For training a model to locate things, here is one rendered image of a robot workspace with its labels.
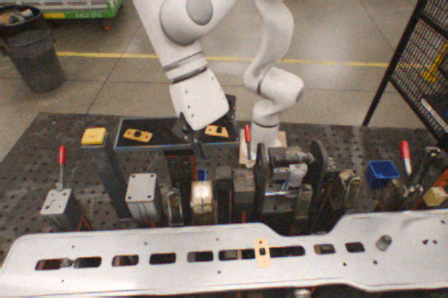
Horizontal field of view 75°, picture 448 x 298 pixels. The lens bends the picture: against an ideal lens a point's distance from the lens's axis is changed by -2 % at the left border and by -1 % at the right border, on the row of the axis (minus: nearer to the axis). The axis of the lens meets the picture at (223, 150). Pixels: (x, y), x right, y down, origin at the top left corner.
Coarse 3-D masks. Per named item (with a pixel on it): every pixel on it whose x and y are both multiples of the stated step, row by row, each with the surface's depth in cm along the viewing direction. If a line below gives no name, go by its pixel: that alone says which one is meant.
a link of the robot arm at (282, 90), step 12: (276, 72) 106; (288, 72) 107; (264, 84) 107; (276, 84) 105; (288, 84) 103; (300, 84) 104; (264, 96) 111; (276, 96) 106; (288, 96) 104; (300, 96) 106; (264, 108) 117; (276, 108) 110; (288, 108) 109; (264, 120) 118; (276, 120) 119
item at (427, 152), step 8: (424, 152) 79; (432, 152) 79; (440, 152) 78; (424, 160) 79; (432, 160) 77; (440, 160) 76; (416, 168) 82; (424, 168) 83; (416, 176) 83; (424, 176) 83; (408, 184) 86; (416, 184) 87; (408, 192) 87; (416, 192) 87
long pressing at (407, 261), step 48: (48, 240) 83; (96, 240) 83; (144, 240) 83; (192, 240) 83; (240, 240) 83; (288, 240) 83; (336, 240) 83; (432, 240) 83; (0, 288) 74; (48, 288) 74; (96, 288) 74; (144, 288) 74; (192, 288) 75; (240, 288) 75; (384, 288) 75; (432, 288) 75
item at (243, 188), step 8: (232, 176) 90; (240, 176) 90; (248, 176) 90; (232, 184) 89; (240, 184) 88; (248, 184) 87; (232, 192) 93; (240, 192) 86; (248, 192) 87; (232, 200) 91; (240, 200) 89; (248, 200) 90; (232, 208) 94; (240, 208) 93; (248, 208) 93; (232, 216) 104; (240, 216) 98; (248, 216) 99
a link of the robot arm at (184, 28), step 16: (176, 0) 44; (192, 0) 44; (208, 0) 45; (224, 0) 47; (176, 16) 44; (192, 16) 44; (208, 16) 46; (224, 16) 49; (176, 32) 47; (192, 32) 46; (208, 32) 48
